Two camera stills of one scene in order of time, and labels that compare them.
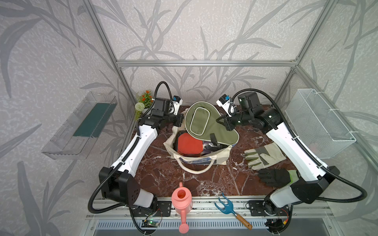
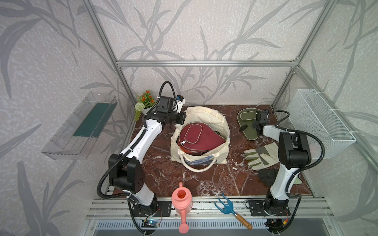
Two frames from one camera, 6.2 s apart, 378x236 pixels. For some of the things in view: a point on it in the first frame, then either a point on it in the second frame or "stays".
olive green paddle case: (201, 120) to (246, 117)
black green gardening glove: (275, 177) stays
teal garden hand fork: (228, 209) stays
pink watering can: (181, 201) stays
